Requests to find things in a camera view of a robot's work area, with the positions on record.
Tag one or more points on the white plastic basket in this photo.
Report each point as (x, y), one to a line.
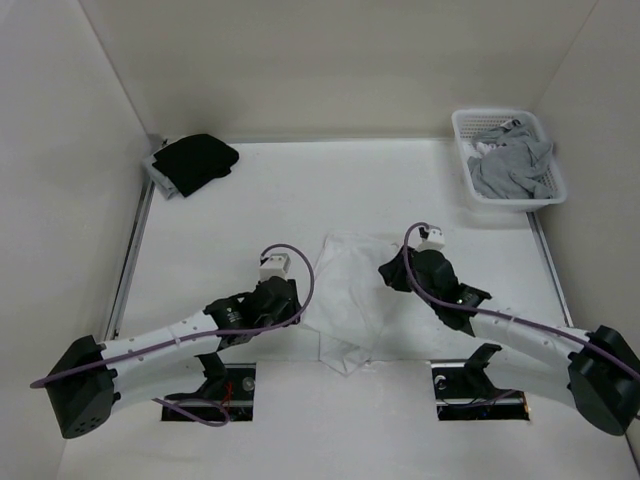
(467, 123)

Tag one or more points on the white tank top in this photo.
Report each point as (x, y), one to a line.
(351, 302)

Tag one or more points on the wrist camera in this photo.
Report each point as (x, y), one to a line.
(432, 238)
(274, 265)

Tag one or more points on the grey tank top in basket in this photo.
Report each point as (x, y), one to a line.
(512, 163)

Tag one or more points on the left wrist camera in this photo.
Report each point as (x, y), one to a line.
(274, 265)

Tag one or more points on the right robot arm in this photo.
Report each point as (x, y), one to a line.
(594, 372)

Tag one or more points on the metal table rail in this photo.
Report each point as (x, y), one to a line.
(110, 326)
(550, 268)

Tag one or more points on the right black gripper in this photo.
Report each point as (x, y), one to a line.
(393, 273)

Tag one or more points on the left metal table rail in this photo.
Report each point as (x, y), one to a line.
(110, 326)

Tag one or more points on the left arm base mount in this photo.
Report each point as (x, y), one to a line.
(226, 394)

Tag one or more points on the right metal table rail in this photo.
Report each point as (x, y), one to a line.
(550, 268)

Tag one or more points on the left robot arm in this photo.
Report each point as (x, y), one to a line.
(93, 380)

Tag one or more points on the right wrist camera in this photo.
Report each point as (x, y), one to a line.
(432, 238)

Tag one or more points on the folded grey tank top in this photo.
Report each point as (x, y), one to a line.
(162, 183)

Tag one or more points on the folded black tank top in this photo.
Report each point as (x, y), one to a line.
(193, 161)

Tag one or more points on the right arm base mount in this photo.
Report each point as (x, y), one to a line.
(464, 392)

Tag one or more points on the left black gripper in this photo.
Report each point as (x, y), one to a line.
(290, 307)

